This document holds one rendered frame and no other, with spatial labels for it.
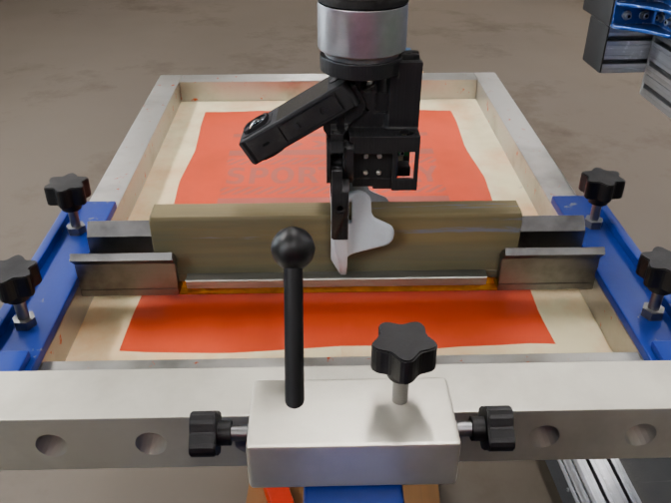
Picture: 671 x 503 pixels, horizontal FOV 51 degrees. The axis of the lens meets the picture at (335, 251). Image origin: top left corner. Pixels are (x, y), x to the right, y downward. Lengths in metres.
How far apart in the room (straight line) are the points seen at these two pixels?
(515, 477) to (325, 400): 1.44
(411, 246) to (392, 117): 0.14
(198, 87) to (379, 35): 0.71
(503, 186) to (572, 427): 0.51
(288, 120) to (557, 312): 0.33
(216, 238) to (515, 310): 0.31
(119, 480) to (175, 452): 1.36
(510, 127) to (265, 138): 0.53
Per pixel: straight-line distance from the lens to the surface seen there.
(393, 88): 0.62
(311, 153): 1.05
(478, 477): 1.85
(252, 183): 0.97
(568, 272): 0.74
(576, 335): 0.73
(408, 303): 0.73
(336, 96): 0.62
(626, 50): 1.52
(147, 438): 0.54
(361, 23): 0.58
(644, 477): 1.67
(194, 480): 1.84
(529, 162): 0.97
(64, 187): 0.77
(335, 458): 0.43
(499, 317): 0.73
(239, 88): 1.25
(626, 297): 0.71
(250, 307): 0.73
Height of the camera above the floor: 1.39
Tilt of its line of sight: 32 degrees down
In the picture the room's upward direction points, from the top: straight up
